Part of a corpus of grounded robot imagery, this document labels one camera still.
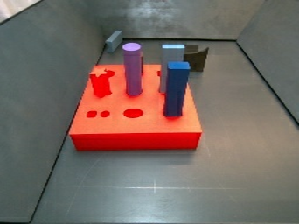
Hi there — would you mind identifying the dark blue rectangular peg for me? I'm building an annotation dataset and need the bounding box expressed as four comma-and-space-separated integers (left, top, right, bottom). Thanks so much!
162, 61, 190, 117

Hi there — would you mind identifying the dark olive curved fixture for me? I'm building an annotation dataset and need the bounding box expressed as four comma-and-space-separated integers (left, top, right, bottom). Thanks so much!
182, 45, 209, 72

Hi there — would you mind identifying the purple cylinder peg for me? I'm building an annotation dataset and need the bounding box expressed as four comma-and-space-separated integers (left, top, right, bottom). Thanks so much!
122, 43, 142, 96

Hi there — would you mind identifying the red fixture base block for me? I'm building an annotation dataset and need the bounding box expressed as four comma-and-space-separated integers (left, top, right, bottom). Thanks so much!
69, 65, 201, 151

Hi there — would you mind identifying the red star peg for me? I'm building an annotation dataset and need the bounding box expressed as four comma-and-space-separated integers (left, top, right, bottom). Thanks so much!
88, 69, 114, 98

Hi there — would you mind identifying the light blue square peg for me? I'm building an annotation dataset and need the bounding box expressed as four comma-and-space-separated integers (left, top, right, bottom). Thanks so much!
158, 44, 184, 93

